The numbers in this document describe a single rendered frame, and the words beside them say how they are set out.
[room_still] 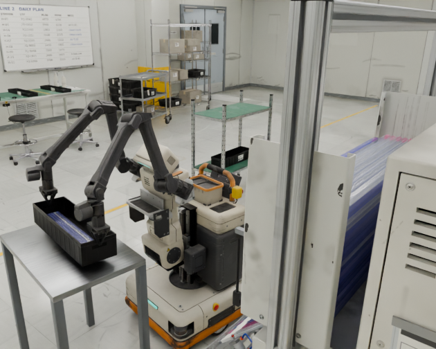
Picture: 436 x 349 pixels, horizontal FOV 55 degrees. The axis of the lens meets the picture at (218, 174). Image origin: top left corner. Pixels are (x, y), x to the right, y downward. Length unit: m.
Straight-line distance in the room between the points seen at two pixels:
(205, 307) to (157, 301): 0.30
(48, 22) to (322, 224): 8.09
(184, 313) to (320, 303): 1.93
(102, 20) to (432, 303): 8.84
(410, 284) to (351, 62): 11.09
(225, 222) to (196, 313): 0.56
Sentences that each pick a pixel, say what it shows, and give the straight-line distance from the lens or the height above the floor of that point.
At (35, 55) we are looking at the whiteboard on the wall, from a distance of 8.38.
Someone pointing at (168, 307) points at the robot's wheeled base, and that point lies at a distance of 2.61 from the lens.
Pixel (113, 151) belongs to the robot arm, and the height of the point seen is 1.32.
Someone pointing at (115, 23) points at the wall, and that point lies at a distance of 9.37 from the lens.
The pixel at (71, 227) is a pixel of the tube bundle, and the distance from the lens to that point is 2.24.
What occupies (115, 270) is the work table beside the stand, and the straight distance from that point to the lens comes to 2.00.
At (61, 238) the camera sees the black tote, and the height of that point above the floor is 0.90.
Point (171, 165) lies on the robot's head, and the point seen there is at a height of 1.13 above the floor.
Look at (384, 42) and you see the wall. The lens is 11.34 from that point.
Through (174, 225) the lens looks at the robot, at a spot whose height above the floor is 0.75.
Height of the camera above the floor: 1.87
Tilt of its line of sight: 20 degrees down
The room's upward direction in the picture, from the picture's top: 1 degrees clockwise
